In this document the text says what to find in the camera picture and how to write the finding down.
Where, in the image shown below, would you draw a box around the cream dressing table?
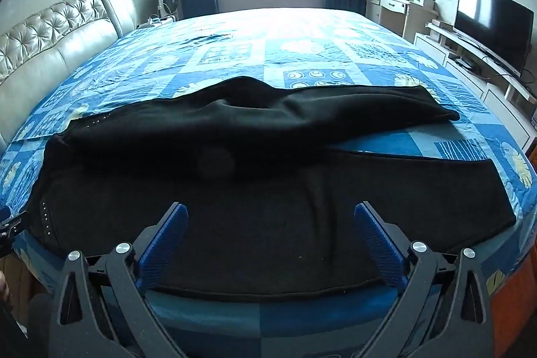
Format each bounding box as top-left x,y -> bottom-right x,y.
365,0 -> 437,44

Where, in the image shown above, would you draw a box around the black pants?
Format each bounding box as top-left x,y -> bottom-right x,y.
27,76 -> 517,302

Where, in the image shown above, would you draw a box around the white television stand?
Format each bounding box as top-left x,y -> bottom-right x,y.
413,20 -> 537,151

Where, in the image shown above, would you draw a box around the beige tufted leather headboard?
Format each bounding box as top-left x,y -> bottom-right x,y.
0,0 -> 138,149

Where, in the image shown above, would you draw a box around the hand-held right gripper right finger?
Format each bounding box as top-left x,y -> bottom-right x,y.
353,202 -> 493,358

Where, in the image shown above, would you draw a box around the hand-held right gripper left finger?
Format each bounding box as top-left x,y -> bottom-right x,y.
48,202 -> 189,358

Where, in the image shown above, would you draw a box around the black flat television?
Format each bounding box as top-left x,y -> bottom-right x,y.
454,0 -> 534,79

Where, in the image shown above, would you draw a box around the orange bed base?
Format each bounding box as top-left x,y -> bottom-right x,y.
489,144 -> 537,358

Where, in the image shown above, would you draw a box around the blue patterned bed sheet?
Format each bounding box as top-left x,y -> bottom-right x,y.
0,8 -> 537,358

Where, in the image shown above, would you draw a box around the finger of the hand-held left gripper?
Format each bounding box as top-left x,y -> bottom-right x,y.
0,207 -> 28,258

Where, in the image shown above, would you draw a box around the white box fan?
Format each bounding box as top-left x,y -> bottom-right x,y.
158,0 -> 183,21

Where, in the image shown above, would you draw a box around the white power strip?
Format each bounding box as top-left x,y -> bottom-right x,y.
138,16 -> 174,28

